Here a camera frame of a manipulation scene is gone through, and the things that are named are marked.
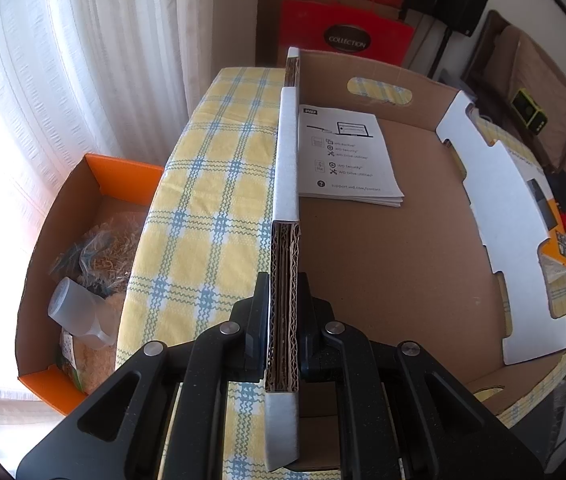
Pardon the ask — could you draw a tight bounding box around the clear plastic bottle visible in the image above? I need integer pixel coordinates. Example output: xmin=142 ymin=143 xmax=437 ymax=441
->
xmin=48 ymin=276 xmax=118 ymax=348

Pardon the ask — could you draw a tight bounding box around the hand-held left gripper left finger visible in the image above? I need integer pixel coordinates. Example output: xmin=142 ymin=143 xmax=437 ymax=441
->
xmin=15 ymin=272 xmax=271 ymax=480

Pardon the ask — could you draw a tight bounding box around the white curtain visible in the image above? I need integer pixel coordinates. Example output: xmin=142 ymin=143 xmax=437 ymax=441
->
xmin=0 ymin=0 xmax=264 ymax=411

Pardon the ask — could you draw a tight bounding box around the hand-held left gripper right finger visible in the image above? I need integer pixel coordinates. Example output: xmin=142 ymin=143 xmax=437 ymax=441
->
xmin=295 ymin=272 xmax=546 ymax=480

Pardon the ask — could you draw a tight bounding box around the yellow plaid cloth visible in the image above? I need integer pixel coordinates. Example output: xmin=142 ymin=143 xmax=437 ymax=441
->
xmin=115 ymin=65 xmax=566 ymax=480

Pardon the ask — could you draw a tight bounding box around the clear plastic bag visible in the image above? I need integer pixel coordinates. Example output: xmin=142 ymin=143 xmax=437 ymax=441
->
xmin=50 ymin=212 xmax=150 ymax=301

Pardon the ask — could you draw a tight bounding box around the yellow-black small device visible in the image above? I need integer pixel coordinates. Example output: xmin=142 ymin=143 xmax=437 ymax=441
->
xmin=509 ymin=88 xmax=550 ymax=134

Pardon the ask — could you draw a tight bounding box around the brown cardboard tray box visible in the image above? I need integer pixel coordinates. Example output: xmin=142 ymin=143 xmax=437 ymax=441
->
xmin=263 ymin=47 xmax=566 ymax=480

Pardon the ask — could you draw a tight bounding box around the orange cardboard box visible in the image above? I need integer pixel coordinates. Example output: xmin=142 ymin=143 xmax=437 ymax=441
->
xmin=15 ymin=154 xmax=166 ymax=417

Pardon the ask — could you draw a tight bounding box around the red gift bag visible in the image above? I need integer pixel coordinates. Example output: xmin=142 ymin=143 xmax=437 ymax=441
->
xmin=278 ymin=0 xmax=416 ymax=68

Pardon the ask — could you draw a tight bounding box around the bag of wood shavings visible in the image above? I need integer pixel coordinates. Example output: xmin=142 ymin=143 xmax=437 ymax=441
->
xmin=59 ymin=330 xmax=120 ymax=395

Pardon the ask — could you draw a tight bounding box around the white instruction booklet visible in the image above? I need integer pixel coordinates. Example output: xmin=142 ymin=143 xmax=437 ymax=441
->
xmin=297 ymin=105 xmax=406 ymax=209

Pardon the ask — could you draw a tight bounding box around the white hard drive box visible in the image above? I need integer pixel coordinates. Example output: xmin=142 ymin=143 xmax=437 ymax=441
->
xmin=508 ymin=150 xmax=566 ymax=291

